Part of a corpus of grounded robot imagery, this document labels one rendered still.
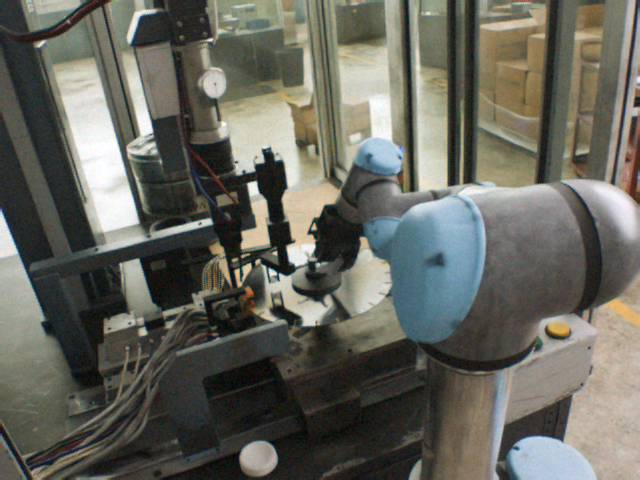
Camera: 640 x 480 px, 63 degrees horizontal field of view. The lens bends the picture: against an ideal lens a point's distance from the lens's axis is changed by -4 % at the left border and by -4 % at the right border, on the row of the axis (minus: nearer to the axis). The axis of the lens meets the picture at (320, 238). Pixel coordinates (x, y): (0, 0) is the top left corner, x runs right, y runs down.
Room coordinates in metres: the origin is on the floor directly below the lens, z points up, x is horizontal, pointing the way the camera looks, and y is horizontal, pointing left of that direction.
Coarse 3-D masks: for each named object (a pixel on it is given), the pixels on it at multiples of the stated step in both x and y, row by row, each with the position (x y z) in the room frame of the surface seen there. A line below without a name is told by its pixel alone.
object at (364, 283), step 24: (360, 264) 1.04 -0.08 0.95; (384, 264) 1.02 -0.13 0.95; (264, 288) 0.98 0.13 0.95; (288, 288) 0.97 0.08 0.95; (336, 288) 0.95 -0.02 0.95; (360, 288) 0.94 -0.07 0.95; (288, 312) 0.88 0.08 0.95; (312, 312) 0.88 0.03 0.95; (336, 312) 0.87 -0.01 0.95; (360, 312) 0.86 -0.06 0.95
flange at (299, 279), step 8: (296, 272) 1.02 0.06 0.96; (304, 272) 1.01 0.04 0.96; (320, 272) 0.98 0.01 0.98; (296, 280) 0.98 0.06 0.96; (304, 280) 0.98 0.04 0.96; (312, 280) 0.97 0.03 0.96; (320, 280) 0.97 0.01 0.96; (328, 280) 0.97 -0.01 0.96; (336, 280) 0.97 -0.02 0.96; (296, 288) 0.96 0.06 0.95; (304, 288) 0.95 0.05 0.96; (312, 288) 0.95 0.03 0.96; (320, 288) 0.94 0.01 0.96; (328, 288) 0.95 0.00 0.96
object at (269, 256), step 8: (280, 248) 0.94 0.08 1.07; (264, 256) 0.99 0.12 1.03; (272, 256) 0.98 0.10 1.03; (280, 256) 0.94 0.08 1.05; (264, 264) 0.98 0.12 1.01; (272, 264) 0.96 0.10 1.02; (280, 264) 0.94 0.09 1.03; (288, 264) 0.94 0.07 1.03; (280, 272) 0.94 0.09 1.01; (288, 272) 0.93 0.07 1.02
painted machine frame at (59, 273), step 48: (0, 0) 1.31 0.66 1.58; (144, 0) 1.48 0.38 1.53; (0, 48) 1.27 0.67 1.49; (0, 96) 1.25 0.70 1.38; (48, 96) 1.31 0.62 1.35; (144, 96) 1.13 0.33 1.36; (0, 144) 1.27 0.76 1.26; (48, 144) 1.31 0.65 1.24; (0, 192) 1.26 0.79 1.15; (48, 192) 1.26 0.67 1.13; (48, 240) 1.25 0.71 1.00; (96, 240) 1.33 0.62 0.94; (144, 240) 1.09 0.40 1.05; (192, 240) 1.12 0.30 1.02; (48, 288) 1.01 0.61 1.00; (96, 288) 1.29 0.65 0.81
